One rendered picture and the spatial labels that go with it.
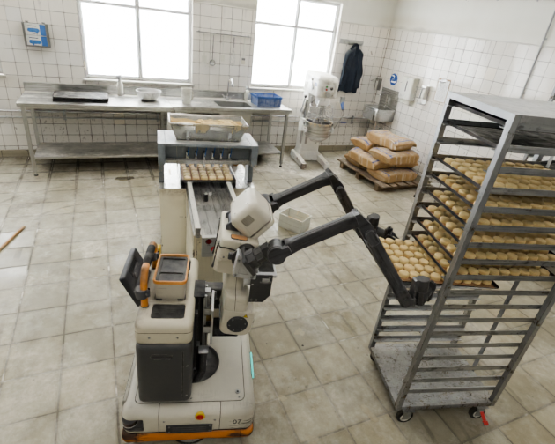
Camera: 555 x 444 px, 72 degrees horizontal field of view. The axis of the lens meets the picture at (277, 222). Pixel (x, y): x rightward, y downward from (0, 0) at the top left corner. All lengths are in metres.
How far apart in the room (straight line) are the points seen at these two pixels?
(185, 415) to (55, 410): 0.80
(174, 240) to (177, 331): 1.46
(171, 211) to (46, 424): 1.51
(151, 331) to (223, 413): 0.62
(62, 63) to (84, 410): 4.41
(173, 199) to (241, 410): 1.58
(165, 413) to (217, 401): 0.26
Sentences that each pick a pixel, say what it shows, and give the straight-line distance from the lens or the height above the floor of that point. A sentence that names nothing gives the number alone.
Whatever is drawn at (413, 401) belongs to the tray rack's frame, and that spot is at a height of 0.15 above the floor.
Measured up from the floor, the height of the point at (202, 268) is 0.60.
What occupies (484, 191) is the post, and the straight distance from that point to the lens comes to 1.77.
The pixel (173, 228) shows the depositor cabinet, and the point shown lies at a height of 0.50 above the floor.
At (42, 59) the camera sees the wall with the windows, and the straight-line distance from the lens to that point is 5.91.
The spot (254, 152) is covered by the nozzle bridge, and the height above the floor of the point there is 1.13.
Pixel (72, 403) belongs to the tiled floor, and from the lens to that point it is 2.63.
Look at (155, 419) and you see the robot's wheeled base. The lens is 2.18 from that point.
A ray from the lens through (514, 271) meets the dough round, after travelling 2.24.
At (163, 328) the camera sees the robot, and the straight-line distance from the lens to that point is 1.78.
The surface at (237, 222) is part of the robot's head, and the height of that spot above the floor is 1.24.
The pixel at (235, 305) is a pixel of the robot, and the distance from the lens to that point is 1.89.
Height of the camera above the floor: 2.03
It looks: 28 degrees down
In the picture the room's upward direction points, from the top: 7 degrees clockwise
